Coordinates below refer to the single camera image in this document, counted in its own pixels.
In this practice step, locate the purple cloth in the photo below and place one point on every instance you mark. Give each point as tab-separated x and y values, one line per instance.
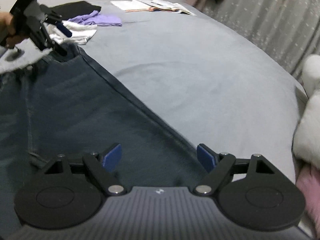
102	20

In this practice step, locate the black cloth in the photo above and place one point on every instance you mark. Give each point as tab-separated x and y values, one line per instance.
75	8

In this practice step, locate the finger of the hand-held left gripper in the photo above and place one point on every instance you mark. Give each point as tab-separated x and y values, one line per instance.
47	41
65	31

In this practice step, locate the grey dotted curtain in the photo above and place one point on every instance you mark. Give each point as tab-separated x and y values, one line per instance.
270	12

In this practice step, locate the dark blue jeans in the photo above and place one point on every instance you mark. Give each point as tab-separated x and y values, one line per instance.
75	105

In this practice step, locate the open book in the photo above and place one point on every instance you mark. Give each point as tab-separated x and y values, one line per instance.
155	5

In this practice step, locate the pink blanket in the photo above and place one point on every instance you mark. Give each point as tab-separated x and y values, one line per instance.
310	192

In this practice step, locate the grey bed sheet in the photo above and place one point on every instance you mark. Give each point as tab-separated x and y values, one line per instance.
187	67

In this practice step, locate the person's left hand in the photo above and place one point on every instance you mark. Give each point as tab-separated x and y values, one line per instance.
5	25

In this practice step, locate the white cloth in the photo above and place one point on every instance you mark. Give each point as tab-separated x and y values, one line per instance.
77	33

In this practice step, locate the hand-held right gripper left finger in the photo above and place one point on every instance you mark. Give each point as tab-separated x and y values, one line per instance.
111	157

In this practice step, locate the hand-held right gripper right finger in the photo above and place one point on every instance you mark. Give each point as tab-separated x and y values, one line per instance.
206	158

